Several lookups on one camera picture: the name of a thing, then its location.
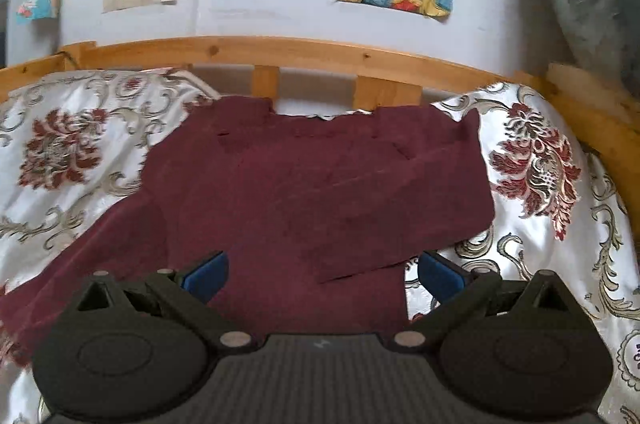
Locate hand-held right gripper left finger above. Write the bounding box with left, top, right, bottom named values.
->
left=74, top=250, right=256, bottom=352

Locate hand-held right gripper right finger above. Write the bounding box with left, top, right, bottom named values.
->
left=389, top=250, right=582, bottom=353

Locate maroon cushion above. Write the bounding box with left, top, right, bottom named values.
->
left=0, top=96, right=496, bottom=367

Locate white floral bedspread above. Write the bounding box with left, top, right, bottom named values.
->
left=0, top=68, right=640, bottom=424

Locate wooden bed frame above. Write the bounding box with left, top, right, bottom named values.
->
left=0, top=35, right=640, bottom=225

